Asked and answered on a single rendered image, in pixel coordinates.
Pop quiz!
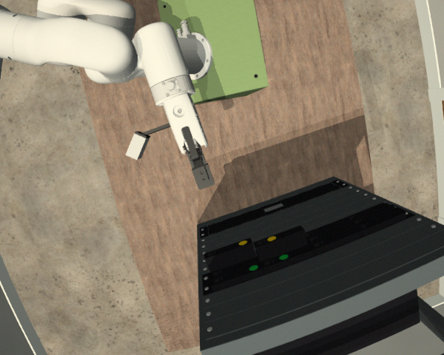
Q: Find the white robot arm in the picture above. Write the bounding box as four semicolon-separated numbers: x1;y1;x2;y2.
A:
0;0;212;103

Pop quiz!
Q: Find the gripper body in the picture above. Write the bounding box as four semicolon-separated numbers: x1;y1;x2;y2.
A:
155;89;209;155

